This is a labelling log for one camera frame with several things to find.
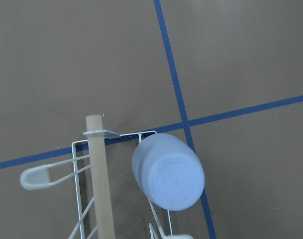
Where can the light blue plastic cup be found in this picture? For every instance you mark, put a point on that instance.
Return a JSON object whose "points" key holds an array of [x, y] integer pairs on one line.
{"points": [[168, 172]]}

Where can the white wire cup holder rack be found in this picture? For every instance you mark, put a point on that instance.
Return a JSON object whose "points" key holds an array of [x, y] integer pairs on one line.
{"points": [[39, 178]]}

